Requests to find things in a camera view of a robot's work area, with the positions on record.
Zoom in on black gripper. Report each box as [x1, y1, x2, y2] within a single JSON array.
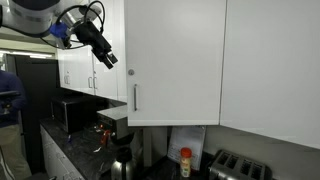
[[74, 21, 118, 69]]

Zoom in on white cabinet door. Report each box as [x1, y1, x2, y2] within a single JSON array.
[[220, 0, 320, 149], [124, 0, 227, 126]]

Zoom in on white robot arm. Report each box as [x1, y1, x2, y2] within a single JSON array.
[[0, 0, 118, 69]]

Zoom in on white far upper cabinets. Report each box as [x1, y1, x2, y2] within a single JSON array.
[[57, 0, 127, 102]]

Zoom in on black microwave oven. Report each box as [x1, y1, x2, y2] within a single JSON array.
[[51, 96, 108, 134]]

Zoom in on steel coffee brewer machine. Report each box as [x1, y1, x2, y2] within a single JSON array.
[[97, 105, 134, 143]]

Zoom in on silver thermal carafe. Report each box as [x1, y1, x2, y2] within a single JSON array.
[[111, 147, 135, 180]]

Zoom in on white paper sheet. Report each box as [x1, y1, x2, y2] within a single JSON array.
[[167, 126, 206, 170]]

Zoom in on white lower drawers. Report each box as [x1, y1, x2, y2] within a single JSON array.
[[40, 127, 85, 180]]

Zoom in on orange lid spice bottle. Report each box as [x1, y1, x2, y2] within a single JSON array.
[[180, 147, 192, 177]]

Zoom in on person in blue shirt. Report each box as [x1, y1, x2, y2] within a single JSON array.
[[0, 70, 32, 180]]

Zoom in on silver four slot toaster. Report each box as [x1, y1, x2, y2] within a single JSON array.
[[208, 150, 273, 180]]

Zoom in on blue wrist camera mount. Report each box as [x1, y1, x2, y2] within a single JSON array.
[[50, 23, 68, 39]]

